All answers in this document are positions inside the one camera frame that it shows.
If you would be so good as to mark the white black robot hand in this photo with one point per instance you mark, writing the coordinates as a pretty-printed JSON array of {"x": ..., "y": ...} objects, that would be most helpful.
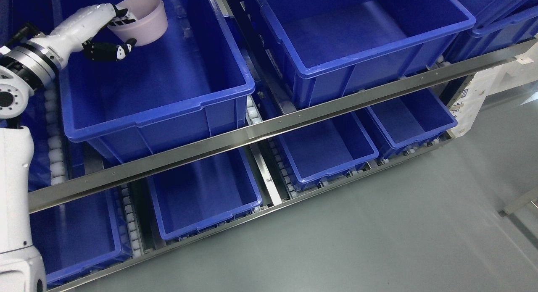
[{"x": 75, "y": 34}]

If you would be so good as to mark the pink bowl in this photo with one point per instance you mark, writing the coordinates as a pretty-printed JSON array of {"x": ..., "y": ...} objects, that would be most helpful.
[
  {"x": 143, "y": 38},
  {"x": 147, "y": 14}
]

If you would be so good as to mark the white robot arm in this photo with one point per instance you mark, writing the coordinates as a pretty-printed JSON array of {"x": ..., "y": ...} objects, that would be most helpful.
[{"x": 22, "y": 266}]

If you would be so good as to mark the large blue bin left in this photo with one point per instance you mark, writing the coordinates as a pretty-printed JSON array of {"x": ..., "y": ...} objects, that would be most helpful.
[{"x": 190, "y": 84}]

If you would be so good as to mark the large blue bin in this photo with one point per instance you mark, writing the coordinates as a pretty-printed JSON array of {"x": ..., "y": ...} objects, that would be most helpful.
[
  {"x": 190, "y": 84},
  {"x": 327, "y": 49}
]

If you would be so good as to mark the lower blue bin far left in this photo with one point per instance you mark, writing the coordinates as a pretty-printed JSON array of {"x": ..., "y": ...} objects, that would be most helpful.
[{"x": 82, "y": 236}]

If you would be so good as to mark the large blue bin centre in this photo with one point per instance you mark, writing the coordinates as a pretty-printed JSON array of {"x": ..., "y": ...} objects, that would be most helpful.
[{"x": 327, "y": 49}]

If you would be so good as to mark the lower blue bin right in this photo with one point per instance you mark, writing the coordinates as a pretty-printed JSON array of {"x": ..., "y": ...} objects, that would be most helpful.
[{"x": 408, "y": 121}]

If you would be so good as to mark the blue bin upper right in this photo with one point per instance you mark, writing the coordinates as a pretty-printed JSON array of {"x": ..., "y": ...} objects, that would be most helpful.
[{"x": 499, "y": 24}]

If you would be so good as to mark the steel shelf rail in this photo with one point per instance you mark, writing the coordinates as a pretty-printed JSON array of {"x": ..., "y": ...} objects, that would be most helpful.
[{"x": 137, "y": 169}]

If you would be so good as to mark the white labelled shelf post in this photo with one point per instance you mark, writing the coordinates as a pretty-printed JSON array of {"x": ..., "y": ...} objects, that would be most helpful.
[{"x": 489, "y": 82}]

